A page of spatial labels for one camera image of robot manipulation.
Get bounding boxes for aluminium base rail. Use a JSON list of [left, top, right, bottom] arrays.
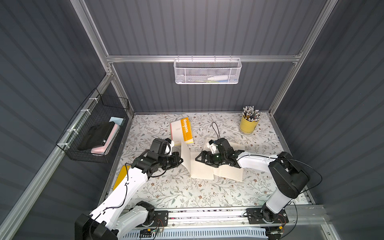
[[155, 204, 330, 229]]

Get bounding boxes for white orange cover notebook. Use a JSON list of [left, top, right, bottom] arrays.
[[170, 118, 194, 146]]

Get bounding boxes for bundle of pencils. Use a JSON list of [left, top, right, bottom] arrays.
[[243, 106, 261, 122]]

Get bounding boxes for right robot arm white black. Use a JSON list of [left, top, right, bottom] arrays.
[[195, 138, 310, 224]]

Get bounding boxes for cream lined notebook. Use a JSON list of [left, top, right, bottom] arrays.
[[181, 142, 244, 182]]

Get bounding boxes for black wire wall basket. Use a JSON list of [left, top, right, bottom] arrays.
[[57, 89, 130, 164]]

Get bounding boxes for yellow pencil cup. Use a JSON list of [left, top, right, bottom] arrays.
[[240, 117, 259, 135]]

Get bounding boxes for black pouch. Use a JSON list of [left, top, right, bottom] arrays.
[[78, 122, 115, 151]]

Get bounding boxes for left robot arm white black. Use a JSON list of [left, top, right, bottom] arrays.
[[75, 138, 183, 240]]

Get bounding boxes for light blue sticky notes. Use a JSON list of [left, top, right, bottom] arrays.
[[109, 117, 124, 126]]

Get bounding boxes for yellow framed box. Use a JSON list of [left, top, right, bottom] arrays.
[[113, 164, 131, 190]]

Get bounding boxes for white wire mesh basket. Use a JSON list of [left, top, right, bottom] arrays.
[[174, 58, 243, 85]]

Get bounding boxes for white tube in basket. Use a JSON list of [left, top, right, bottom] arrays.
[[207, 75, 229, 82]]

